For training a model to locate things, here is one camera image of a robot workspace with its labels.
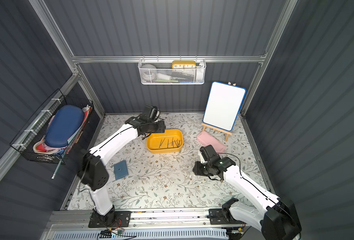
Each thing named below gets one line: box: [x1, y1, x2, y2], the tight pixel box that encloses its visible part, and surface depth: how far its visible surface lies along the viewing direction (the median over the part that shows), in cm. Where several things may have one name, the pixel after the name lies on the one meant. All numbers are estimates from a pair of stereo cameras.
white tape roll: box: [140, 63, 157, 82], surface depth 90 cm
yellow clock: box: [171, 60, 197, 69], surface depth 90 cm
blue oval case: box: [44, 104, 85, 148], surface depth 69 cm
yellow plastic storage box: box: [146, 129, 184, 154], surface depth 104 cm
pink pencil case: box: [197, 131, 226, 153], surface depth 106 cm
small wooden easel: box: [201, 122, 233, 142], surface depth 104 cm
